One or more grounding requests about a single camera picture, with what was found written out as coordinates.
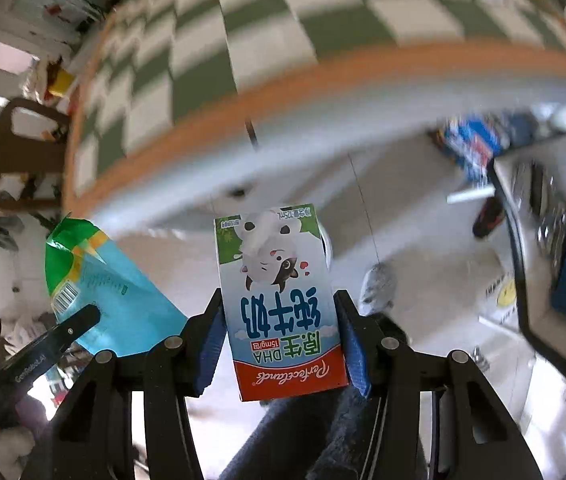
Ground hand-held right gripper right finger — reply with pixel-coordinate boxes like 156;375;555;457
335;289;546;480

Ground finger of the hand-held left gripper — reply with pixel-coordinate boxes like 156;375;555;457
0;304;102;397

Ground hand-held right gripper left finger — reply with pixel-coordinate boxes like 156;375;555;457
20;287;227;480

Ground green and blue snack bag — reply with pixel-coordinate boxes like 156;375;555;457
45;212;188;358

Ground white cartoon milk carton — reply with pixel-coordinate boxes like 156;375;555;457
214;203;351;402

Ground person's left forearm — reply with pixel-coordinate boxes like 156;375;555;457
0;425;38;480

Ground person's right leg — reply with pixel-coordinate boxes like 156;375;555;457
308;310;414;480

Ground person's leg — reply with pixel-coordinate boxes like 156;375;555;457
233;392;334;480
308;310;414;480

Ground grey fuzzy right slipper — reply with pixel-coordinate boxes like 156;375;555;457
359;262;398;313

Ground person's left leg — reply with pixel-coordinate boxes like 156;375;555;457
233;392;334;480

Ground white smiley plastic bag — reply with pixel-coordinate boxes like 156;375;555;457
478;260;521;331

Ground red and black slipper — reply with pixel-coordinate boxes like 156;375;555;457
472;195;506;240

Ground white stick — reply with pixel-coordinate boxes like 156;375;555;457
447;187;496;204

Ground yellow box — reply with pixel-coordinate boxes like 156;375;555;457
48;67;76;98

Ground chrome metal parts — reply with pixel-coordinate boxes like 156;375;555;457
513;160;566;271

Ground blue printed cardboard box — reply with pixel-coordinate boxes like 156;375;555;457
443;115;508;186

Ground green checkered table mat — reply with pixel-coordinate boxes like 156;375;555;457
63;0;566;211

